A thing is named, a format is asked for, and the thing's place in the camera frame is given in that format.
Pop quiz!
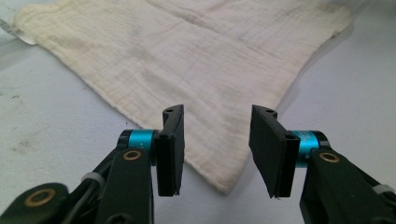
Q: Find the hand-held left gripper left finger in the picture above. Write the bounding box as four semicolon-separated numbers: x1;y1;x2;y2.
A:
119;104;186;198

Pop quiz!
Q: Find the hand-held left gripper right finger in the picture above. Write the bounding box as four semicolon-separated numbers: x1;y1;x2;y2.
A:
248;104;330;200

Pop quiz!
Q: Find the white foam board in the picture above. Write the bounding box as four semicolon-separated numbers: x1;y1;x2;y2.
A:
0;0;396;224

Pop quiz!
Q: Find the cream muslin cloth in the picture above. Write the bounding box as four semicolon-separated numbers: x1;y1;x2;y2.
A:
0;0;355;195

